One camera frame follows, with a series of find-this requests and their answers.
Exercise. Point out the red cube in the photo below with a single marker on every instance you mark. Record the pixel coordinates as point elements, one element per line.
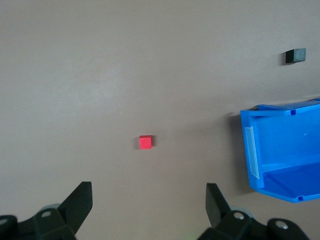
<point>145,143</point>

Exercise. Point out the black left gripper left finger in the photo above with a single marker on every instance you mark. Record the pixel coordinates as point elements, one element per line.
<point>67,215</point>

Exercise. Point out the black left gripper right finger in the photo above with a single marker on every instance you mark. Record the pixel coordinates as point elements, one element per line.
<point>225,220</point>

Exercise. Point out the black cube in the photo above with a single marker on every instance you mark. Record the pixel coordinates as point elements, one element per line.
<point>295,56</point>

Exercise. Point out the blue plastic storage bin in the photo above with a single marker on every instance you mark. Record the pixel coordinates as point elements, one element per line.
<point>287,150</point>

